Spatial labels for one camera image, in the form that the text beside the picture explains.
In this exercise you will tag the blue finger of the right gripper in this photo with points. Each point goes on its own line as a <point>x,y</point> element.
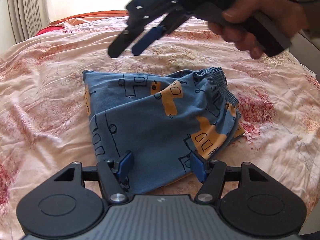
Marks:
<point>150,37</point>
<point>123,40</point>

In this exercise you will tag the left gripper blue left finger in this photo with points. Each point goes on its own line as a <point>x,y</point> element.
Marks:
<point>122,166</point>

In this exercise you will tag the blue patterned kids pants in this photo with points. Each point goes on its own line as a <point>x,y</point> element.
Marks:
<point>162,120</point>

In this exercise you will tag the person's right hand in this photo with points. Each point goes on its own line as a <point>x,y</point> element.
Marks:
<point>289,17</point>

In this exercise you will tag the red pillow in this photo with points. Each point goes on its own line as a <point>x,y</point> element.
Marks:
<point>49,29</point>

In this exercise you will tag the pink floral bed quilt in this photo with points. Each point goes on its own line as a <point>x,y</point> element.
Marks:
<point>44,125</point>

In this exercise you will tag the upholstered brown headboard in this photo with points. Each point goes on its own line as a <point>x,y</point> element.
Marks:
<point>306,51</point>

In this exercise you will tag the beige window curtain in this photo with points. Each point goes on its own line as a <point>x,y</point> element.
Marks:
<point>27,17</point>

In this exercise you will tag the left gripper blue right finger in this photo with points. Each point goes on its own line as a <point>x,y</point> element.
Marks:
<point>198,168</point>

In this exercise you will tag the orange bed sheet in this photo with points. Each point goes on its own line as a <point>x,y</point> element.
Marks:
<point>78,19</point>

